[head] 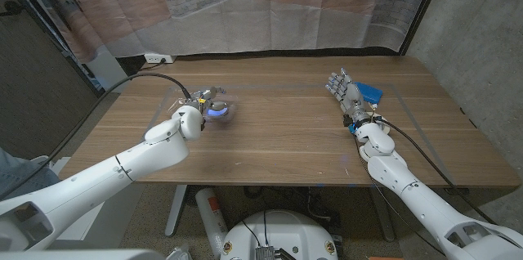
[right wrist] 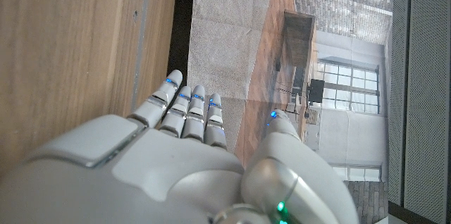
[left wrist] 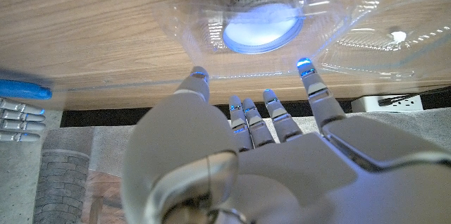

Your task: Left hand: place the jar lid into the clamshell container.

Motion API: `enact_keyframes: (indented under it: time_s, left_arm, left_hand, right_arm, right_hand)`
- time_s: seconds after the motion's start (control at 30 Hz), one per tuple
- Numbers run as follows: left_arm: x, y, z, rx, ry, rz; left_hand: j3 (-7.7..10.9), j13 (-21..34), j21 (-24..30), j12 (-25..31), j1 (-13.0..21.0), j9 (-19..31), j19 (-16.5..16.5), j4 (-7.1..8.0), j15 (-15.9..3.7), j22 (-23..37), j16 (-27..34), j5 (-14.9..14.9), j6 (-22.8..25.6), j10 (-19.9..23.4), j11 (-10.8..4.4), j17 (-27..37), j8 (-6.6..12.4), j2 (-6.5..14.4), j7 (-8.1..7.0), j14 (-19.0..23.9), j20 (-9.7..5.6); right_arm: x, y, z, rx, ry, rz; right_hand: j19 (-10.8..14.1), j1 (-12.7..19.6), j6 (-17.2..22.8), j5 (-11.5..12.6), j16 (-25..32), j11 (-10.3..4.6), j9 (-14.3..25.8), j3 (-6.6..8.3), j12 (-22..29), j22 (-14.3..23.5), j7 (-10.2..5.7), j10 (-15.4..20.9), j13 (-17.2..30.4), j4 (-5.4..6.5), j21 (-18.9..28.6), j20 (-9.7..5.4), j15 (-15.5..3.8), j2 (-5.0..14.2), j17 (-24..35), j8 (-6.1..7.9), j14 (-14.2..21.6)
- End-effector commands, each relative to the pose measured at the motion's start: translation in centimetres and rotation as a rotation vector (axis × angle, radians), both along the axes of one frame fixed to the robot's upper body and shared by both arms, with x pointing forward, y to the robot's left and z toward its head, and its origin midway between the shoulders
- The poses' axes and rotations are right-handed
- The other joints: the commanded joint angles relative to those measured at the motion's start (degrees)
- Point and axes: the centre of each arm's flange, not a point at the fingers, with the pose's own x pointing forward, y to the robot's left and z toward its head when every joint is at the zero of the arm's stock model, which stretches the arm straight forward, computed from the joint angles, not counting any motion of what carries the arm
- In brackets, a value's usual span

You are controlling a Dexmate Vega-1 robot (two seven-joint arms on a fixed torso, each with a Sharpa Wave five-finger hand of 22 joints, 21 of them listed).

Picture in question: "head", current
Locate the white cylinder with orange label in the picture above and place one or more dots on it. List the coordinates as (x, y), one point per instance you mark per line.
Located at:
(210, 215)

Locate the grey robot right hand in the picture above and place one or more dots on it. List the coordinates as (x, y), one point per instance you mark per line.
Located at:
(351, 96)

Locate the person leg in jeans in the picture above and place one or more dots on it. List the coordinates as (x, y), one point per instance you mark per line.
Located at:
(24, 178)

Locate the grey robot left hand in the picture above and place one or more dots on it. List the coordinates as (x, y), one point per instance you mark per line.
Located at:
(208, 98)

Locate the black backdrop stand pole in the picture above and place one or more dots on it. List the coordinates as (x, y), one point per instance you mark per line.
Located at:
(423, 10)
(53, 37)

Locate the orange flat object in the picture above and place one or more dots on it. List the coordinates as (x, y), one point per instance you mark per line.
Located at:
(384, 258)

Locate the white power strip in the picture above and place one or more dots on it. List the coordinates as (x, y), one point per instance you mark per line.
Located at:
(157, 58)

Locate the grey table leg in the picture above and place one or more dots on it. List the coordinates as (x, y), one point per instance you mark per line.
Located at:
(175, 211)
(384, 219)

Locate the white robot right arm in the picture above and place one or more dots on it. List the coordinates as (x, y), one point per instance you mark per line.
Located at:
(425, 207)

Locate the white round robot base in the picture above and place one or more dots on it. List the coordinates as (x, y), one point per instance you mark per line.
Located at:
(286, 235)

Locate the grey finned module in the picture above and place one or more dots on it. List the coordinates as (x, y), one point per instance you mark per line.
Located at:
(265, 253)

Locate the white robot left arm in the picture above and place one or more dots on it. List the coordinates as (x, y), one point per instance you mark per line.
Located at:
(102, 178)

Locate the printed room backdrop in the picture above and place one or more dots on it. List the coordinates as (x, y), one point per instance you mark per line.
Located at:
(245, 19)

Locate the clear plastic clamshell container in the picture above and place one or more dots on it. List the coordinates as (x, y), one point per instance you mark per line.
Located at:
(226, 108)

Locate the white round disc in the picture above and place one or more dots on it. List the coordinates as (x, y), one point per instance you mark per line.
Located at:
(385, 127)

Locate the blue flat sponge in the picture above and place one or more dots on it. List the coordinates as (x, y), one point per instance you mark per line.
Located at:
(369, 92)

